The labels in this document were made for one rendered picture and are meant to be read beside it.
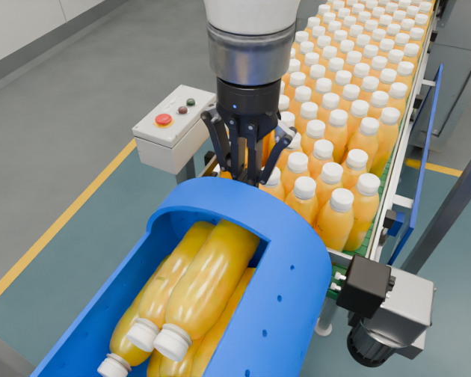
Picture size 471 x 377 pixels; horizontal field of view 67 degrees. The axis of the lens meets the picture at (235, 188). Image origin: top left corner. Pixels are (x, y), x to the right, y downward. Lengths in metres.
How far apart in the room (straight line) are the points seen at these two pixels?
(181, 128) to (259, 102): 0.40
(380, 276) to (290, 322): 0.31
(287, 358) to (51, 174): 2.22
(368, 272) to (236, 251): 0.30
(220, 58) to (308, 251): 0.25
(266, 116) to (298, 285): 0.20
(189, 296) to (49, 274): 1.62
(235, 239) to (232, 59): 0.23
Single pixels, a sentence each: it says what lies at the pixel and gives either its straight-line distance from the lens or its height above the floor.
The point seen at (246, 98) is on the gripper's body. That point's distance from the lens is 0.40.
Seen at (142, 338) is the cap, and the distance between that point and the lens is 0.50.
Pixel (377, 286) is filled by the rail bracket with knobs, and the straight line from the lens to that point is 0.69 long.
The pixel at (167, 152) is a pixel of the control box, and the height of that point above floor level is 1.07.
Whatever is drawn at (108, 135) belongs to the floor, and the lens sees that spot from 2.68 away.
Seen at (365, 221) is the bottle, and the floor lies 1.01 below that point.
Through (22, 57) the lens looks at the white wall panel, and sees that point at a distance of 3.78.
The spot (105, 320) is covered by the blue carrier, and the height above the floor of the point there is 1.06.
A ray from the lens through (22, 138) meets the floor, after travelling 2.90.
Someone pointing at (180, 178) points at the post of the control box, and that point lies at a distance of 0.96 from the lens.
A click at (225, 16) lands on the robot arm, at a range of 0.36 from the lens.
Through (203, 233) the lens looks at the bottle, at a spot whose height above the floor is 1.13.
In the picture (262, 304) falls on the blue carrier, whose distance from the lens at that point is 0.40.
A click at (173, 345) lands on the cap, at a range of 0.44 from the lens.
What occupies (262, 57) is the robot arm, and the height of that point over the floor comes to 1.40.
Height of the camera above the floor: 1.57
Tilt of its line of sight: 47 degrees down
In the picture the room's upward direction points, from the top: straight up
